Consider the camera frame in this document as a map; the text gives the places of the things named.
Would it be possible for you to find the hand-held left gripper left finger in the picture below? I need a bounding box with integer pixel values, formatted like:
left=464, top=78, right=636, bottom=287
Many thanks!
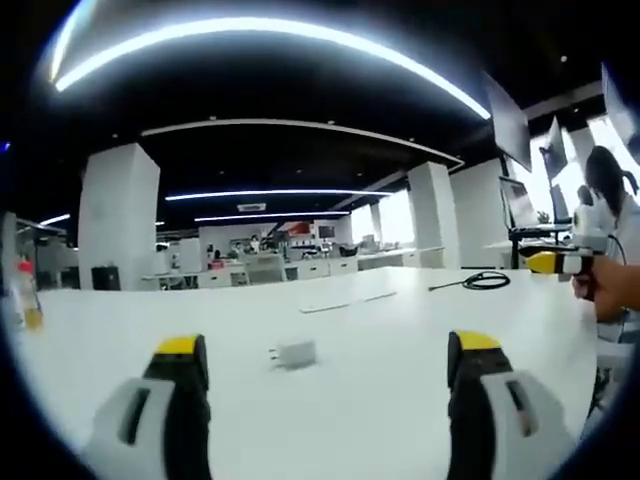
left=79, top=333, right=214, bottom=480

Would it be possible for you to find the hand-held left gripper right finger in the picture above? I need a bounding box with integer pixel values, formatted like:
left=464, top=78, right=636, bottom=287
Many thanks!
left=446, top=328, right=577, bottom=480

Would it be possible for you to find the black Type-C cable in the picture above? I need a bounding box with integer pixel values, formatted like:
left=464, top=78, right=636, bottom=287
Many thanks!
left=428, top=270, right=511, bottom=293

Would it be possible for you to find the white charger adapter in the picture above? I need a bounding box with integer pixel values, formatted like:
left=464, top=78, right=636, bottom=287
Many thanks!
left=268, top=340, right=318, bottom=373

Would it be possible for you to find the white desk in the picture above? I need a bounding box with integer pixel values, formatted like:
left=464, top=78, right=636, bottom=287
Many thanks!
left=0, top=266, right=603, bottom=480

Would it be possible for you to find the person's right hand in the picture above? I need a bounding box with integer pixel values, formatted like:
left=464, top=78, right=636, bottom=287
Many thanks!
left=571, top=255, right=634, bottom=323

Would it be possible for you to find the open laptop on stand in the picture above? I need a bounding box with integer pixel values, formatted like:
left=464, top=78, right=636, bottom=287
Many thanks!
left=498, top=175, right=574, bottom=233

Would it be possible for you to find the small tilted dark monitor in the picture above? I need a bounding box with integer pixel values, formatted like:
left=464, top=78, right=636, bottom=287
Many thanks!
left=538, top=115, right=570, bottom=177

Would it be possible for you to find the large dark hanging monitor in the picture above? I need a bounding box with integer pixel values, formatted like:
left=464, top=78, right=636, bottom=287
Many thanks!
left=481, top=69, right=533, bottom=174
left=599, top=61, right=640, bottom=167

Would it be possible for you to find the clear bottle with orange liquid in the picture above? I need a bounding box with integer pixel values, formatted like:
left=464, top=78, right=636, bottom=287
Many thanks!
left=11, top=258, right=45, bottom=332

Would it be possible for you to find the long curved ceiling light strip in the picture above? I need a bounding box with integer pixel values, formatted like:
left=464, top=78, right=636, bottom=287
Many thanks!
left=49, top=16, right=494, bottom=121

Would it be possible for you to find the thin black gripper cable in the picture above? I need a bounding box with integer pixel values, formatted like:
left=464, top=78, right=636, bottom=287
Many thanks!
left=605, top=233, right=630, bottom=265

